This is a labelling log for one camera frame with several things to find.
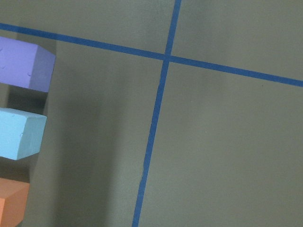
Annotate orange foam block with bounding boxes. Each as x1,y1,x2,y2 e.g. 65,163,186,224
0,178,30,227

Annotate blue tape line lengthwise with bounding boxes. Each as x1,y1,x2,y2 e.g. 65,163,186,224
131,0,182,227

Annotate purple foam block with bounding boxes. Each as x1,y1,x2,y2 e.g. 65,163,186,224
0,37,56,92

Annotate blue tape line crosswise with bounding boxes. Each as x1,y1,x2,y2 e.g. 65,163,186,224
0,22,303,87

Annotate light blue foam block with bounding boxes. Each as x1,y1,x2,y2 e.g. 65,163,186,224
0,108,47,160

